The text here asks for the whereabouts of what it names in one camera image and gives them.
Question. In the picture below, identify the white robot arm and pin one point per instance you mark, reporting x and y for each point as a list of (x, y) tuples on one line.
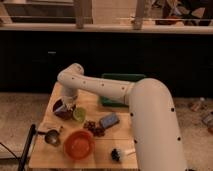
[(155, 127)]

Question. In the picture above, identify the bunch of dark grapes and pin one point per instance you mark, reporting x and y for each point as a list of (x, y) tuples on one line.
[(94, 129)]

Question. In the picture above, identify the orange bowl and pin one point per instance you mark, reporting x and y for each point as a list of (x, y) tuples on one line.
[(79, 145)]

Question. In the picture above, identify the green lime cup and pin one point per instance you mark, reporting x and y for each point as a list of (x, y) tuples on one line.
[(79, 114)]

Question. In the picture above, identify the green plastic tray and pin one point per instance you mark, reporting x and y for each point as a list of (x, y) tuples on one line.
[(122, 77)]

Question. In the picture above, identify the blue sponge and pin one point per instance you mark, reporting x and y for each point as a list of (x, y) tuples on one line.
[(109, 120)]

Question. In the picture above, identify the purple bowl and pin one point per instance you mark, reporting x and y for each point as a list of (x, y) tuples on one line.
[(61, 110)]

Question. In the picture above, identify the metal measuring cup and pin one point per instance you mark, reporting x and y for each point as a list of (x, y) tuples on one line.
[(51, 134)]

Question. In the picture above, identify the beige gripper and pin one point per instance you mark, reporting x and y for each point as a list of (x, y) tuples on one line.
[(68, 101)]

